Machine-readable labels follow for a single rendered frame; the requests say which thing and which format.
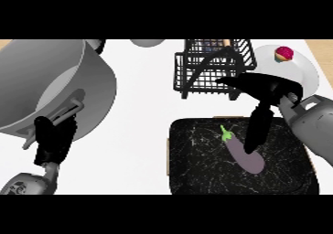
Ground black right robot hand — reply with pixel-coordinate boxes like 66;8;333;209
215;72;305;154

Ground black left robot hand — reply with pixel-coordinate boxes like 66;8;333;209
34;115;78;167

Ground purple eggplant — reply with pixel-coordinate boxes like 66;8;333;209
220;124;267;176

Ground black marble tray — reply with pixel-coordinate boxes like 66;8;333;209
166;115;322;196

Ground white plate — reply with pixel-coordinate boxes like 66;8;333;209
252;44;322;96

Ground pink cupcake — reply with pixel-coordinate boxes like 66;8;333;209
274;46;295;63

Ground large grey pot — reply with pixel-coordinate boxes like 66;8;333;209
0;39;119;151

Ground grey round object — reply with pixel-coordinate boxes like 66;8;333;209
130;39;168;48

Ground black tiered wire basket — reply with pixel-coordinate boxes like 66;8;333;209
172;39;260;101

